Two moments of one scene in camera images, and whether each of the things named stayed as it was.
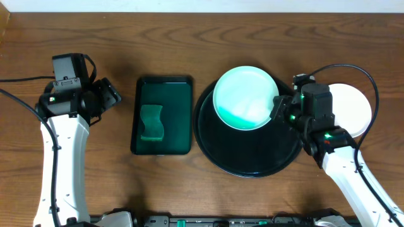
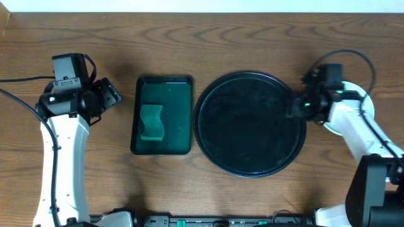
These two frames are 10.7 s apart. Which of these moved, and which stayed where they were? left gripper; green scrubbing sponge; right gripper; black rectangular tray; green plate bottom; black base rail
Moved: right gripper; green plate bottom
Stayed: left gripper; green scrubbing sponge; black rectangular tray; black base rail
